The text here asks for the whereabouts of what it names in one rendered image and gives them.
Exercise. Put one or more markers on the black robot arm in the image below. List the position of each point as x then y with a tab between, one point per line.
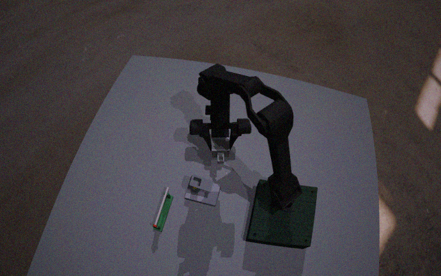
275	122

